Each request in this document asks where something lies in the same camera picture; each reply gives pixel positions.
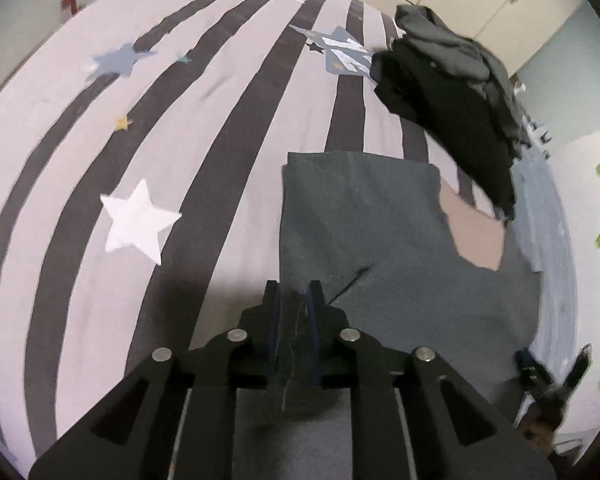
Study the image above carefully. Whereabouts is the crumpled grey garment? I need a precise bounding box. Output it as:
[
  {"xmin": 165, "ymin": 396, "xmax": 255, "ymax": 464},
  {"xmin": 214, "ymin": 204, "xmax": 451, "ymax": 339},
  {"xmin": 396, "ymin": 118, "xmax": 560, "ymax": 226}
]
[{"xmin": 394, "ymin": 4, "xmax": 531, "ymax": 161}]

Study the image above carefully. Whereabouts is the white panel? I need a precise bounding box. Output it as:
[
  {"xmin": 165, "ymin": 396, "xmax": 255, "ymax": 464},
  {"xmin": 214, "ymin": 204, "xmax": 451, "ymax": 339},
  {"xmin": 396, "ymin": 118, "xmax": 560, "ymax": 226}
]
[{"xmin": 550, "ymin": 130, "xmax": 600, "ymax": 441}]

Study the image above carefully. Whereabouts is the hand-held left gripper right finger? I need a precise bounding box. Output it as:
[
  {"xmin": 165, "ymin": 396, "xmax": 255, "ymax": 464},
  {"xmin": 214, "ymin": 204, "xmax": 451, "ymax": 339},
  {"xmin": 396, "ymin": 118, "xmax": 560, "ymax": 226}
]
[{"xmin": 306, "ymin": 280, "xmax": 558, "ymax": 480}]

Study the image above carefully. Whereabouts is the striped patchwork bed cover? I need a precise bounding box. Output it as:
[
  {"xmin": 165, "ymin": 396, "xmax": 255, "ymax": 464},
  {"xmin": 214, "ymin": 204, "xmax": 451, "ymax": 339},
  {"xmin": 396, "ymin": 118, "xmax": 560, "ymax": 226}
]
[{"xmin": 0, "ymin": 0, "xmax": 596, "ymax": 471}]

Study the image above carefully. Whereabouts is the black garment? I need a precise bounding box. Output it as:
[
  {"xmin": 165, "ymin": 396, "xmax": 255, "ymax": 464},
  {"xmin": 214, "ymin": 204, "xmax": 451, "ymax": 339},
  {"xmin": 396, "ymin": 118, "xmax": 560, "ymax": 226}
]
[{"xmin": 370, "ymin": 40, "xmax": 517, "ymax": 221}]

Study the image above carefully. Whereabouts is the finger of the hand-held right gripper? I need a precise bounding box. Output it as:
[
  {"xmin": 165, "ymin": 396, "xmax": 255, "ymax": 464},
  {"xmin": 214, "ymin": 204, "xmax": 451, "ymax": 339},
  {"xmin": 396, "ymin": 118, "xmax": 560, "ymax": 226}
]
[
  {"xmin": 515, "ymin": 349, "xmax": 551, "ymax": 396},
  {"xmin": 560, "ymin": 343, "xmax": 593, "ymax": 396}
]

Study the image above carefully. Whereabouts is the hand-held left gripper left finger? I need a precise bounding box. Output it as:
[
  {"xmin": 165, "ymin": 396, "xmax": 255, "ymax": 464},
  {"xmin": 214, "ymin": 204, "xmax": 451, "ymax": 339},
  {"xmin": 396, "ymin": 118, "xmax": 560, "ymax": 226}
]
[{"xmin": 28, "ymin": 280, "xmax": 283, "ymax": 480}]

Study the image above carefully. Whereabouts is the person's right hand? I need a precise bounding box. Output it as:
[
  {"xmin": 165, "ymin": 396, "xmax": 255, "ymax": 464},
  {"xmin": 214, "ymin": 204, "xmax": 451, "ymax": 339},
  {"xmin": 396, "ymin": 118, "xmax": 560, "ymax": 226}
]
[{"xmin": 520, "ymin": 412, "xmax": 558, "ymax": 456}]

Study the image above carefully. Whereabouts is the beige board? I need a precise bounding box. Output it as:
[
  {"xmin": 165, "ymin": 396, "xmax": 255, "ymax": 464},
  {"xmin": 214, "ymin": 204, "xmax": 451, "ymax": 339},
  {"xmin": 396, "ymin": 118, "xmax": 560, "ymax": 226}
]
[{"xmin": 439, "ymin": 180, "xmax": 506, "ymax": 272}]

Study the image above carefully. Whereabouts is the grey shirt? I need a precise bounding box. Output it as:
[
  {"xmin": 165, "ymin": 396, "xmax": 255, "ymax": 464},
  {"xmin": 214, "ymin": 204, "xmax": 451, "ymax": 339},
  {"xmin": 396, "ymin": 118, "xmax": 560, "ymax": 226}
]
[{"xmin": 279, "ymin": 151, "xmax": 543, "ymax": 480}]

